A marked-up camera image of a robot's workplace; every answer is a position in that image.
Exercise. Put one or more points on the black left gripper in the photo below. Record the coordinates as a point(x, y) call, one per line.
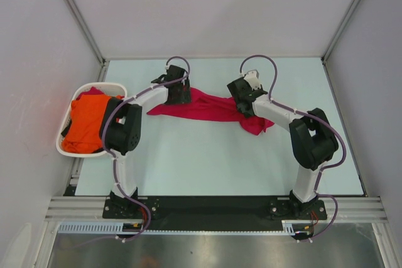
point(185, 96)

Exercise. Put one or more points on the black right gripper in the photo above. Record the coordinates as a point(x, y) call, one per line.
point(254, 90)

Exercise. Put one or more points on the crimson red t-shirt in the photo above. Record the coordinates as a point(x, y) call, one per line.
point(205, 107)

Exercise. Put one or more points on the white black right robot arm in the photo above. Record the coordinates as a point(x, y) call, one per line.
point(313, 141)

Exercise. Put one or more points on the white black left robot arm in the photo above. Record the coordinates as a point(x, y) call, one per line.
point(120, 129)

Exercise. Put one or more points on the white plastic laundry basket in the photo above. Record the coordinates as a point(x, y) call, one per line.
point(112, 89)

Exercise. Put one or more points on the dark red shirt in basket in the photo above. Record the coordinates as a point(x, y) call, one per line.
point(91, 91)

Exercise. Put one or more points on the orange t-shirt in basket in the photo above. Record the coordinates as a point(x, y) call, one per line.
point(87, 115)

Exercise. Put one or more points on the black garment in basket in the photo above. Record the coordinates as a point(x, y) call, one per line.
point(66, 129)

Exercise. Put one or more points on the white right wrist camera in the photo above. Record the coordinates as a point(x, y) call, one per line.
point(252, 78)

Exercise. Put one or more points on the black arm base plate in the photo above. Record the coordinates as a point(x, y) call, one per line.
point(216, 213)

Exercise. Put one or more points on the aluminium frame rail front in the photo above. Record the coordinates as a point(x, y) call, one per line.
point(74, 208)

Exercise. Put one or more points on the aluminium corner post left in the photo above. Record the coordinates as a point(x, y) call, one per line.
point(85, 30)

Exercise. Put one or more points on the aluminium corner post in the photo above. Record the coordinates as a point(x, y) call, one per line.
point(85, 30)
point(349, 13)

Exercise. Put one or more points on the white slotted cable duct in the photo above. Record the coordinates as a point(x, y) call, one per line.
point(107, 228)

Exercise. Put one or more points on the aluminium corner post right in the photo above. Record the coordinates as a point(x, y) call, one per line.
point(349, 13)

